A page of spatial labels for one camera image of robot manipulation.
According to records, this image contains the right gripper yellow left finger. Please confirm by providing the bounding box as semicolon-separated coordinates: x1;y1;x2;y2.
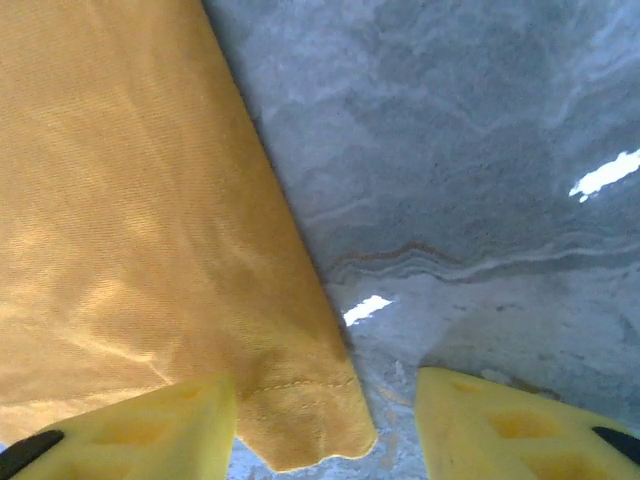
0;371;239;480

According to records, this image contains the orange t-shirt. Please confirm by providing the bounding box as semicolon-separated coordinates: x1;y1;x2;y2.
0;0;379;474

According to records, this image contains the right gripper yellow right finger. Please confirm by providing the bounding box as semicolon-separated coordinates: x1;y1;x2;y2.
415;366;640;480

